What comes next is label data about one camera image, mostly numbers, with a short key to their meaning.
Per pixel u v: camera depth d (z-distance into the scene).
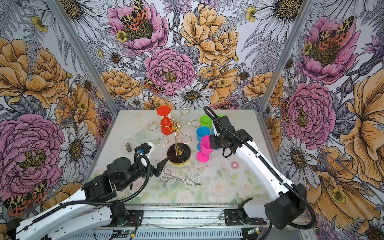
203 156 0.88
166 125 0.75
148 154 0.56
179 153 0.95
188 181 0.86
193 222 0.74
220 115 0.62
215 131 0.62
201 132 0.94
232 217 0.74
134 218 0.74
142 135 1.08
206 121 0.95
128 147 0.99
